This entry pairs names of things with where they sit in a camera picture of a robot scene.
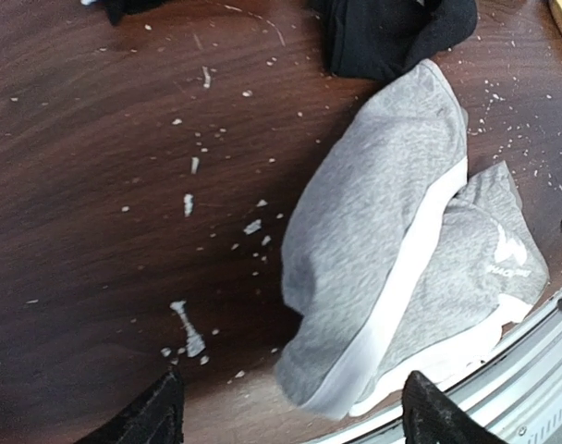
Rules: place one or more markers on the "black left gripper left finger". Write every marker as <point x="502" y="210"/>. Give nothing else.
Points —
<point x="155" y="416"/>

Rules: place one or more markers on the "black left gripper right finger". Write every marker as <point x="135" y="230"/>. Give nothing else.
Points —
<point x="430" y="417"/>

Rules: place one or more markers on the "grey boxer briefs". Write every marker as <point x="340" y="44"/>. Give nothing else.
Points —
<point x="397" y="259"/>

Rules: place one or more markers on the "black crumpled underwear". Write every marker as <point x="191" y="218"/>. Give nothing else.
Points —
<point x="383" y="40"/>

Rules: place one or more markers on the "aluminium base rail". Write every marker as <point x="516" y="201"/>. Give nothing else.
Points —
<point x="517" y="393"/>

